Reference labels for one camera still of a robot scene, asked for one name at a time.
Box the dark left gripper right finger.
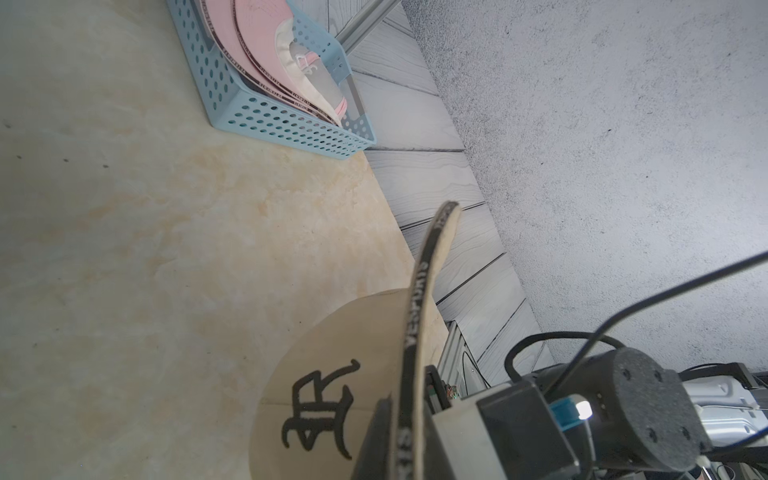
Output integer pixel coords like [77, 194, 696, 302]
[419, 363, 457, 480]

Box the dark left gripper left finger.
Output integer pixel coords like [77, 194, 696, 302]
[351, 396, 394, 480]

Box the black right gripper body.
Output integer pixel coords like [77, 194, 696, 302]
[554, 347, 712, 472]

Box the beige baseball cap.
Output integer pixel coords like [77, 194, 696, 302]
[248, 201, 461, 479]

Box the pink baseball cap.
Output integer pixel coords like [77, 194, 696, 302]
[233, 1, 347, 126]
[200, 1, 330, 123]

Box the light blue perforated basket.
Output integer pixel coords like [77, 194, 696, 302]
[167, 0, 377, 160]

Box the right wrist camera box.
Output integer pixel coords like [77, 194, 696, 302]
[432, 381, 580, 479]

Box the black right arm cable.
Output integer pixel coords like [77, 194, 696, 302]
[503, 250, 768, 469]

